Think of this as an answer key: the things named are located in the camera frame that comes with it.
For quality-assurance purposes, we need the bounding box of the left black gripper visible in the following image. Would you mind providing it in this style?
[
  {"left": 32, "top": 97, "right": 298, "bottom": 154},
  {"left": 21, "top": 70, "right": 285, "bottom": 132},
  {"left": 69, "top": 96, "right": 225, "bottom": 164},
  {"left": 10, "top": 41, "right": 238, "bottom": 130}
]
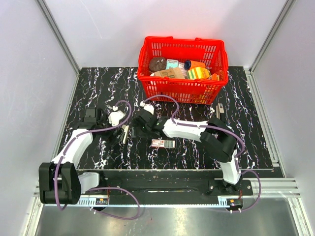
[{"left": 98, "top": 114, "right": 124, "bottom": 146}]

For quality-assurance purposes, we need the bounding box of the beige stapler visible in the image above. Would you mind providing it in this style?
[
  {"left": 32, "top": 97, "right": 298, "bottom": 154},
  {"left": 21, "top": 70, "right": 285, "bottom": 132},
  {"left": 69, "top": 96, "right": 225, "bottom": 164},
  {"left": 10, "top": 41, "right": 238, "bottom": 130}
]
[{"left": 122, "top": 125, "right": 129, "bottom": 145}]

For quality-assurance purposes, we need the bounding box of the beige staple remover tool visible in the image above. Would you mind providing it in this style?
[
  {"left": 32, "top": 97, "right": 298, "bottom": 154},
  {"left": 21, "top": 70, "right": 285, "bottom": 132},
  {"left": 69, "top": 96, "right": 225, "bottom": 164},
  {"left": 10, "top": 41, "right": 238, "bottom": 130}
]
[{"left": 216, "top": 103, "right": 224, "bottom": 119}]

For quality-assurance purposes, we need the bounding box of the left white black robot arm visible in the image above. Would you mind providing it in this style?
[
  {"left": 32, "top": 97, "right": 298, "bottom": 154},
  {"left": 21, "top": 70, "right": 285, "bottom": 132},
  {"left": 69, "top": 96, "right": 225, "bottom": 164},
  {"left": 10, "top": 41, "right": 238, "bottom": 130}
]
[{"left": 38, "top": 108, "right": 126, "bottom": 205}]

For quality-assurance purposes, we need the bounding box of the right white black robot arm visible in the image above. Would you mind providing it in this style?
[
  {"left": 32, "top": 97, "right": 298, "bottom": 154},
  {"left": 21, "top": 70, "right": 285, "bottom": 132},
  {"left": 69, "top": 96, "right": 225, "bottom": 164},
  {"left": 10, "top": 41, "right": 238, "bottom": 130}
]
[{"left": 131, "top": 109, "right": 242, "bottom": 195}]

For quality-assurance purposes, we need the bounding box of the small staples box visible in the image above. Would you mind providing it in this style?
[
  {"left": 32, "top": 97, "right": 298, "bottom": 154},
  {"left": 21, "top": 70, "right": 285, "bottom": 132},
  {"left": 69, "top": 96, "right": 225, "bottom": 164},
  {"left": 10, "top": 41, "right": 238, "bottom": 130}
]
[{"left": 151, "top": 139, "right": 175, "bottom": 148}]

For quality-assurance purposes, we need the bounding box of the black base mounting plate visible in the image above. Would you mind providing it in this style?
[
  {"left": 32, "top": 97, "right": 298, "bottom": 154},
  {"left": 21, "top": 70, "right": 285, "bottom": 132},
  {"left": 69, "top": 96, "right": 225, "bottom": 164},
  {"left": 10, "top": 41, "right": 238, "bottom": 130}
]
[{"left": 79, "top": 170, "right": 253, "bottom": 196}]

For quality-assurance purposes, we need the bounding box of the brown cardboard box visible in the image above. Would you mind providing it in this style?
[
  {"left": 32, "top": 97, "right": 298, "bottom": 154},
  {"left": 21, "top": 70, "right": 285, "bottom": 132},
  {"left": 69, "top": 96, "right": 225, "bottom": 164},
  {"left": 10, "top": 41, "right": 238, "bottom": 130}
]
[{"left": 150, "top": 67, "right": 187, "bottom": 79}]

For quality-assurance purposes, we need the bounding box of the brown round cookie pack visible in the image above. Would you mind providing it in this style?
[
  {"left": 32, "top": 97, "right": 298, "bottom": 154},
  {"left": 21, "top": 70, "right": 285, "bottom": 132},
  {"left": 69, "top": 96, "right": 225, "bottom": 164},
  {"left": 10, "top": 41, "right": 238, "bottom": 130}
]
[{"left": 149, "top": 57, "right": 167, "bottom": 73}]

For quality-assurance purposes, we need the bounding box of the light blue small box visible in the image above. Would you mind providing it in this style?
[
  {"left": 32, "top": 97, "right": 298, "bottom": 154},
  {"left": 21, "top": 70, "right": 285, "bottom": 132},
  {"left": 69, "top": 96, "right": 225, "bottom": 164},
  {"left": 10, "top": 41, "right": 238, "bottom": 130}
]
[{"left": 166, "top": 59, "right": 179, "bottom": 69}]

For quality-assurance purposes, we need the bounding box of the red plastic shopping basket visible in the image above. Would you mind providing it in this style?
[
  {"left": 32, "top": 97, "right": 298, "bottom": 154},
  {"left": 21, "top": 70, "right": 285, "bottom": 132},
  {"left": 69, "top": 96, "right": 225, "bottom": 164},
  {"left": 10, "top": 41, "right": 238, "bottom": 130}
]
[{"left": 137, "top": 36, "right": 229, "bottom": 105}]

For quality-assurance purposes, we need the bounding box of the orange bottle blue cap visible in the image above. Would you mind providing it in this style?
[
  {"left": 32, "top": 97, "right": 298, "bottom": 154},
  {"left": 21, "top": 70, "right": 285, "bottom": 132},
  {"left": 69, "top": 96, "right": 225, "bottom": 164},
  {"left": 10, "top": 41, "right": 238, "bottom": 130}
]
[{"left": 184, "top": 60, "right": 206, "bottom": 70}]

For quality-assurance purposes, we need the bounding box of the yellow green striped box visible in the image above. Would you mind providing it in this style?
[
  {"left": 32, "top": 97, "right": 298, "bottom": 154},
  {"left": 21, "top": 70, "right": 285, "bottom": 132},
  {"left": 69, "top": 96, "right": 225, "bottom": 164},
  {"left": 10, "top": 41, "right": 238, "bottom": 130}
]
[{"left": 187, "top": 67, "right": 211, "bottom": 80}]

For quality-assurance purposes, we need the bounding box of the orange small packet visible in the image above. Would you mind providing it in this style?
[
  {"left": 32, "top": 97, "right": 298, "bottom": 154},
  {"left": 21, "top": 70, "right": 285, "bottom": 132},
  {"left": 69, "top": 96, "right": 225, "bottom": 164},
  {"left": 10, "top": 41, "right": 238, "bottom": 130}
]
[{"left": 208, "top": 73, "right": 220, "bottom": 81}]

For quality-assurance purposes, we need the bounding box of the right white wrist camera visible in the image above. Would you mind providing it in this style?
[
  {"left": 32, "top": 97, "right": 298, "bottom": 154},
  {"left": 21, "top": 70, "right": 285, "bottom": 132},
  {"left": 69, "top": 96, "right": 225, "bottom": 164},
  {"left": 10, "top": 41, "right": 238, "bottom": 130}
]
[{"left": 140, "top": 101, "right": 155, "bottom": 115}]

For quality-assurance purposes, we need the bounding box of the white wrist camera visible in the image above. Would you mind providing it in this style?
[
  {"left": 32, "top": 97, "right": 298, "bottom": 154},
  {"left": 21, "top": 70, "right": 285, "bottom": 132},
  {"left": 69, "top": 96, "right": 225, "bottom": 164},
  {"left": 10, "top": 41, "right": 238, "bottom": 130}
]
[
  {"left": 108, "top": 106, "right": 125, "bottom": 126},
  {"left": 140, "top": 101, "right": 155, "bottom": 115}
]

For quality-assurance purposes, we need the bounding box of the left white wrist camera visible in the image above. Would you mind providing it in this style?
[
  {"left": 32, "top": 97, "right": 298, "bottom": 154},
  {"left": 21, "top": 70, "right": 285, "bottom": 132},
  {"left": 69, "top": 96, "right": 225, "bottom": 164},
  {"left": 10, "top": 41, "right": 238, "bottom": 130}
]
[{"left": 108, "top": 106, "right": 125, "bottom": 126}]

